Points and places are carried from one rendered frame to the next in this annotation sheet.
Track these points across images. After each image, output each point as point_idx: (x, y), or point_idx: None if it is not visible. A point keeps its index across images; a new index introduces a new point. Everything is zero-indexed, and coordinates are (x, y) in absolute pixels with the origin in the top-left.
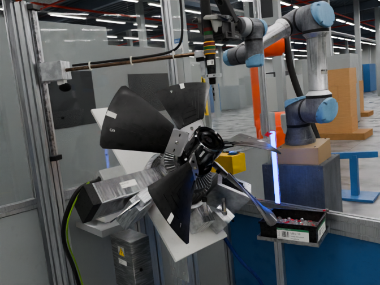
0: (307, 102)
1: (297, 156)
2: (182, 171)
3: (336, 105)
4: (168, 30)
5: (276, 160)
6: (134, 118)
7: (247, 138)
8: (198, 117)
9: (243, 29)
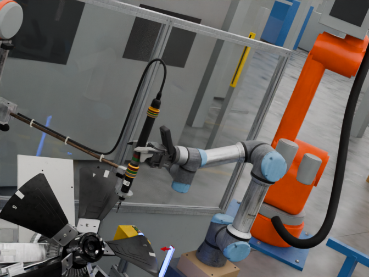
0: (224, 233)
1: (194, 273)
2: (50, 269)
3: (247, 250)
4: (150, 74)
5: (162, 273)
6: (37, 204)
7: (141, 246)
8: (98, 217)
9: (175, 161)
